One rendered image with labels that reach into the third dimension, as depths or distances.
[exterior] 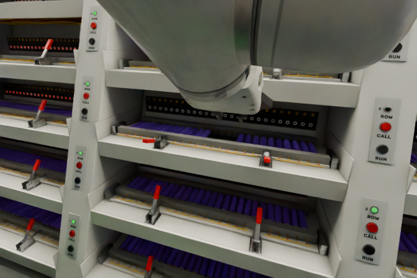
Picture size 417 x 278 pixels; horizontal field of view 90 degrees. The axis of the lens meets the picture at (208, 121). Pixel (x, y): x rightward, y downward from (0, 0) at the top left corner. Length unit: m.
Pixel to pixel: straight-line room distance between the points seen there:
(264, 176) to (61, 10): 0.73
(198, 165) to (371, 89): 0.39
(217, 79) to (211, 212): 0.48
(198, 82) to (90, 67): 0.54
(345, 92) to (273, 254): 0.38
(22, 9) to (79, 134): 0.45
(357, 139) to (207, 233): 0.39
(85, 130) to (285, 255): 0.59
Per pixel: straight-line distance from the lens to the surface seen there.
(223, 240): 0.57
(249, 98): 0.23
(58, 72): 0.77
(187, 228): 0.59
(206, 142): 0.54
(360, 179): 0.51
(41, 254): 0.92
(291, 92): 0.48
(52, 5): 0.84
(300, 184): 0.50
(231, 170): 0.49
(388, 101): 0.52
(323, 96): 0.49
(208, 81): 0.15
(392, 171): 0.53
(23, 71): 0.88
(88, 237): 0.74
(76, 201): 0.73
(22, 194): 0.89
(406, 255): 0.68
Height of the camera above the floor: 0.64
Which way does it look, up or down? 1 degrees down
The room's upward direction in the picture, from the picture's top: 7 degrees clockwise
